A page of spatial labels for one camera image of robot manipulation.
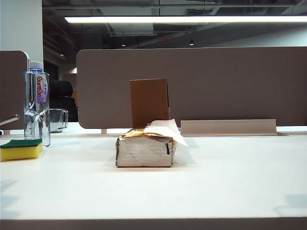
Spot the yellow sponge green scouring top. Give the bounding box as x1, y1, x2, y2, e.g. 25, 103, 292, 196
0, 138, 44, 162

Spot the clear water bottle purple label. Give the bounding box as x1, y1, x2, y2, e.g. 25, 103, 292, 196
23, 61, 51, 149

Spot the wide brown cardboard box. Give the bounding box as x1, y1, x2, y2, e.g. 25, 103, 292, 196
129, 78, 170, 128

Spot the white tissue sheet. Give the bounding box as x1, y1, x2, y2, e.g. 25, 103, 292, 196
143, 119, 189, 147

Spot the long brown desk partition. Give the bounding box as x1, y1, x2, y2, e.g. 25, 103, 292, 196
76, 46, 307, 129

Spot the black office chair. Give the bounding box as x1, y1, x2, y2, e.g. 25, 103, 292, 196
47, 80, 79, 123

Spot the clear glass container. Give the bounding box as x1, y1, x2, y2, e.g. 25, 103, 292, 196
49, 108, 69, 133

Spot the long ceiling light strip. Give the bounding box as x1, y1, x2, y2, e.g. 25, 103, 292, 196
64, 15, 307, 24

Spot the silver metal lever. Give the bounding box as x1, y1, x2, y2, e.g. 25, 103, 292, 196
0, 114, 21, 126

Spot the brown desk partition white edge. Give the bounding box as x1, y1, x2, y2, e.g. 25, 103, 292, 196
0, 50, 30, 131

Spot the beige cable tray lid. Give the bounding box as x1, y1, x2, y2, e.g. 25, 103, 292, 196
180, 119, 278, 137

